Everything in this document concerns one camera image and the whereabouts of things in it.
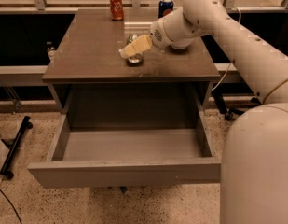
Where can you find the open grey top drawer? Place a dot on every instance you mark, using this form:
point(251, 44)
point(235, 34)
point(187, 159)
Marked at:
point(115, 135)

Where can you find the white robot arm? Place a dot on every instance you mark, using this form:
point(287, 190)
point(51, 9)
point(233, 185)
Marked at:
point(254, 165)

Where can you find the grey cabinet with glossy top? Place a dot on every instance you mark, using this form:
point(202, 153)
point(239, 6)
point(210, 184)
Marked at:
point(88, 61)

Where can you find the black office chair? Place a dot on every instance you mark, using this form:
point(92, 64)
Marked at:
point(230, 104)

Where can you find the orange soda can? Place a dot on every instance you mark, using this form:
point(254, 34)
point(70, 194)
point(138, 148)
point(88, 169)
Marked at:
point(116, 9)

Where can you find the white ceramic bowl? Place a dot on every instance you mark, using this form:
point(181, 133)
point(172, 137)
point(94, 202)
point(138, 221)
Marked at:
point(179, 47)

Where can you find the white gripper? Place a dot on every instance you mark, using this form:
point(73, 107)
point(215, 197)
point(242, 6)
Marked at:
point(157, 34)

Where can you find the black wheeled stand leg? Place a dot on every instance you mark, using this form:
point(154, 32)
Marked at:
point(12, 148)

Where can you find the blue Pepsi can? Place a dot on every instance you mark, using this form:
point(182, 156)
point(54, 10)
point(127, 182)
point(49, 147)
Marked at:
point(165, 7)

